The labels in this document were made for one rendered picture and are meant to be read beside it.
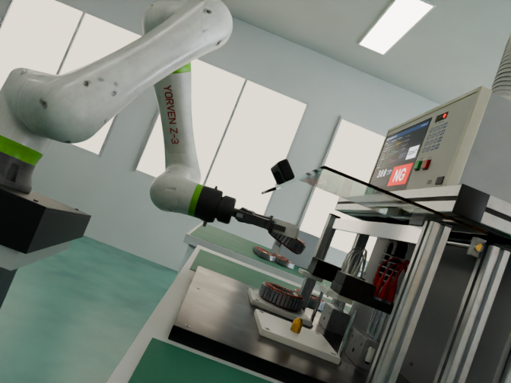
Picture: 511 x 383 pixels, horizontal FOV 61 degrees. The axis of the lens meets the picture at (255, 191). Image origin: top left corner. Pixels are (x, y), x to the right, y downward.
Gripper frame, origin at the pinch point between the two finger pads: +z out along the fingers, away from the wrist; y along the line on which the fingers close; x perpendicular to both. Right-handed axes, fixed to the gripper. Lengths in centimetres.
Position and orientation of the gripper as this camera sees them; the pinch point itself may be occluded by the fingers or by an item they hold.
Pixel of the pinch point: (289, 229)
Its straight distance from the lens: 121.0
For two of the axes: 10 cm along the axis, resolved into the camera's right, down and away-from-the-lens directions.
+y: 0.0, 0.0, -10.0
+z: 9.5, 3.0, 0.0
